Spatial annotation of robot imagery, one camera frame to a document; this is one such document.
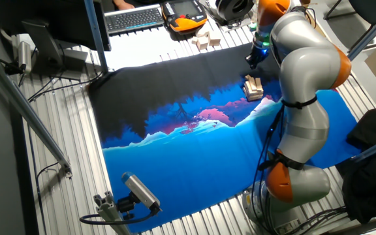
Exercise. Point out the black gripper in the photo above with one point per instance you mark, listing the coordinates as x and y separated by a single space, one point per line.
260 55

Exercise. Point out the wooden jenga block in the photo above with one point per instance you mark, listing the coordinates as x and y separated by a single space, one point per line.
249 78
194 40
203 31
202 43
214 40

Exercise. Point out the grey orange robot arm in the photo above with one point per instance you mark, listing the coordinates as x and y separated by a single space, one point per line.
305 65

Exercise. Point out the wooden jenga block tower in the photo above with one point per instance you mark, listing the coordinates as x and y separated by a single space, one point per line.
253 93

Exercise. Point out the person's bare hand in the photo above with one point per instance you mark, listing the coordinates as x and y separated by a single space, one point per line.
124 4

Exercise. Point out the black round reel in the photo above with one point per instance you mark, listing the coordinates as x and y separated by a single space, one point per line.
222 12

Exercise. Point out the brown cardboard box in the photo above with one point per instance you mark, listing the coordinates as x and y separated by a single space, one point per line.
317 31

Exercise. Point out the orange black teach pendant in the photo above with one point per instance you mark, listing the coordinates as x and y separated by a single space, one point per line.
184 16

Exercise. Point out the blue landscape print mat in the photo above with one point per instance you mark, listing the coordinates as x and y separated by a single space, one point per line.
175 163

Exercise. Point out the black computer keyboard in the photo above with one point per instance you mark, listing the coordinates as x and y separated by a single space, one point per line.
132 19

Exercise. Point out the black office chair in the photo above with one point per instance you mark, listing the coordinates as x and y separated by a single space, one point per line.
370 9

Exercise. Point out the black cloth bag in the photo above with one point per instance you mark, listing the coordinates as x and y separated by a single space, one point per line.
370 182

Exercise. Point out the dark metal bar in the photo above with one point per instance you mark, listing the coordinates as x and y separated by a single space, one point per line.
364 225

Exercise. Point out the black monitor stand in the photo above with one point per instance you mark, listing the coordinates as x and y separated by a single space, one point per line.
47 49

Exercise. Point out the silver aluminium profile stub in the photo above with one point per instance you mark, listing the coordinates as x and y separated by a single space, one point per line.
109 212

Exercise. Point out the black computer monitor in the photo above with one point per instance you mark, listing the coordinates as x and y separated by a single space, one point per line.
44 13

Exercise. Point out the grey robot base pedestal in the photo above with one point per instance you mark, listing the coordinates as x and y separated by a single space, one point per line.
286 225

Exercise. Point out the silver camera with blue end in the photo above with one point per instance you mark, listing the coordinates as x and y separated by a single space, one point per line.
140 191

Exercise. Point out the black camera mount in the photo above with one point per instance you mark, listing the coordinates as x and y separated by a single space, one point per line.
126 205

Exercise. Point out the small silver camera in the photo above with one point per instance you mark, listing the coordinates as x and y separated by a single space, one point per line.
25 55

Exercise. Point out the grey metal frame beam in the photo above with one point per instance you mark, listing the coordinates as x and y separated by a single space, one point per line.
28 114

